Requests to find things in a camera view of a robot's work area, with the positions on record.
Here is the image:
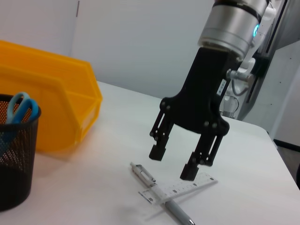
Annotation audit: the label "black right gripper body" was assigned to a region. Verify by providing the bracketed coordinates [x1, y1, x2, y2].
[159, 46, 240, 136]

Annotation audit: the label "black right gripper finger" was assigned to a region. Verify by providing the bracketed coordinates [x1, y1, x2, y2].
[149, 108, 174, 162]
[180, 133, 224, 181]

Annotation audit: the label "clear plastic ruler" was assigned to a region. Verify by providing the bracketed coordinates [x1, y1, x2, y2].
[137, 172, 218, 206]

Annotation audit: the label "silver ballpoint pen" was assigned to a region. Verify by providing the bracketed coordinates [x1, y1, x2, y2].
[130, 163, 196, 225]

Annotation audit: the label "blue capped scissors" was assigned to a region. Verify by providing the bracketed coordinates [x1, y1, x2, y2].
[0, 91, 39, 160]

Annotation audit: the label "black mesh pen cup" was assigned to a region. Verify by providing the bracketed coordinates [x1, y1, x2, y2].
[0, 93, 42, 213]

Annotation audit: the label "grey robot stand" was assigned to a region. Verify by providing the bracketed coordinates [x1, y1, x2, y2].
[236, 0, 300, 122]

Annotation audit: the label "yellow plastic bin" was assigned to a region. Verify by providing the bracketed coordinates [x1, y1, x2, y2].
[0, 40, 103, 155]

